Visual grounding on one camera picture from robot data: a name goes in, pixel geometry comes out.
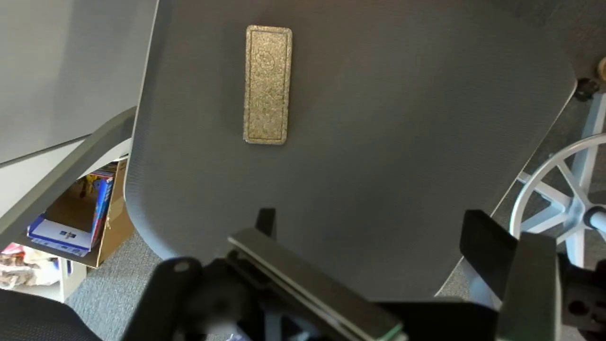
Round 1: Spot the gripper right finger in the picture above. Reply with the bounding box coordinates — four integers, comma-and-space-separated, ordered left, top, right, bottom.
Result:
458, 208, 606, 341

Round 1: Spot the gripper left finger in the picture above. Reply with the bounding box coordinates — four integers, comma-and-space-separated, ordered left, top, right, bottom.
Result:
121, 206, 407, 341

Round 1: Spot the grey felt whiteboard eraser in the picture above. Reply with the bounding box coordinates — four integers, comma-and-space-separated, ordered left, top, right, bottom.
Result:
242, 22, 295, 147

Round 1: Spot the grey office chair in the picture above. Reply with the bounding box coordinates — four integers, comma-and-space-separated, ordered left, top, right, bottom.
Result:
123, 0, 580, 303

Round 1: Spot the white spoked wheel base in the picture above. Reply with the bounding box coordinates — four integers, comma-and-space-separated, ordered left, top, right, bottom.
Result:
508, 91, 606, 271

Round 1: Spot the cardboard box with books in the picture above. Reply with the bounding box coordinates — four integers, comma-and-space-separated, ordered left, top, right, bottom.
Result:
25, 159, 136, 271

